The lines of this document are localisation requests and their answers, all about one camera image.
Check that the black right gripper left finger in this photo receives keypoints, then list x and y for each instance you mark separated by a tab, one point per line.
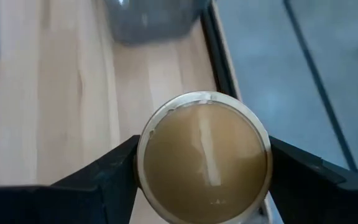
73	205

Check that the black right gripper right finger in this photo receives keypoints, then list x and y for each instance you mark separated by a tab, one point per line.
322	202

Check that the grey plastic container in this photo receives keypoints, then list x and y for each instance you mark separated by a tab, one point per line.
154	21

